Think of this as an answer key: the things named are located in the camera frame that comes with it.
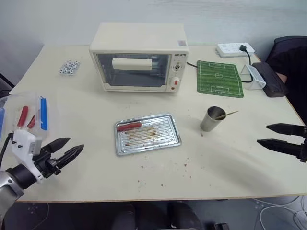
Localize small dark block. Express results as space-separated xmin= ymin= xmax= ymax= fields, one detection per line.
xmin=210 ymin=222 xmax=229 ymax=230

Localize black office chair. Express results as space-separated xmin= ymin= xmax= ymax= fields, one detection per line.
xmin=265 ymin=35 xmax=307 ymax=127

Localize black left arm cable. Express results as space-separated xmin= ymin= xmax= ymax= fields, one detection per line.
xmin=0 ymin=132 xmax=13 ymax=167

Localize metal cup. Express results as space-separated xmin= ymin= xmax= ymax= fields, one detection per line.
xmin=200 ymin=106 xmax=227 ymax=132

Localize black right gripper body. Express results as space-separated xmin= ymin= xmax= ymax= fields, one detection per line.
xmin=298 ymin=126 xmax=307 ymax=164

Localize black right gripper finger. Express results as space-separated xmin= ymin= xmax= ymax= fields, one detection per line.
xmin=257 ymin=138 xmax=303 ymax=159
xmin=265 ymin=123 xmax=305 ymax=138

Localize metal baking tray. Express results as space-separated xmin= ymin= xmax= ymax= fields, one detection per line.
xmin=114 ymin=113 xmax=182 ymax=157

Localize cream toaster oven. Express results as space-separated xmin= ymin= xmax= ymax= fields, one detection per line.
xmin=89 ymin=22 xmax=190 ymax=94

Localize clear box with blue latches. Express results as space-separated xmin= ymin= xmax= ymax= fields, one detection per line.
xmin=0 ymin=92 xmax=51 ymax=145

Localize red sausage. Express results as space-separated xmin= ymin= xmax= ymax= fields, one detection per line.
xmin=26 ymin=114 xmax=37 ymax=128
xmin=17 ymin=105 xmax=30 ymax=127
xmin=116 ymin=122 xmax=143 ymax=132

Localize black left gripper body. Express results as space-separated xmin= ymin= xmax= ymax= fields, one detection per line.
xmin=32 ymin=148 xmax=60 ymax=179

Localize white power strip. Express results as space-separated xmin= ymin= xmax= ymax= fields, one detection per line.
xmin=215 ymin=42 xmax=256 ymax=58

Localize black plug with cable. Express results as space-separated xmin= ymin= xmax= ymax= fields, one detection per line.
xmin=238 ymin=44 xmax=255 ymax=83

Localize dark brown rectangular case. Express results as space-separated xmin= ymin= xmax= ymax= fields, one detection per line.
xmin=251 ymin=62 xmax=290 ymax=98

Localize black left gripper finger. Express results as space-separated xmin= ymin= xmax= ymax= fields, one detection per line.
xmin=56 ymin=144 xmax=85 ymax=169
xmin=42 ymin=137 xmax=71 ymax=154

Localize white floor cables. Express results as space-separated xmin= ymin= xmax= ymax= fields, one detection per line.
xmin=254 ymin=194 xmax=307 ymax=230

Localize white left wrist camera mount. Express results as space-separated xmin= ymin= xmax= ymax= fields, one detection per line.
xmin=11 ymin=129 xmax=45 ymax=184

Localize green soccer field mat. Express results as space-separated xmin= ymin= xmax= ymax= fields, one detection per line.
xmin=196 ymin=59 xmax=245 ymax=99

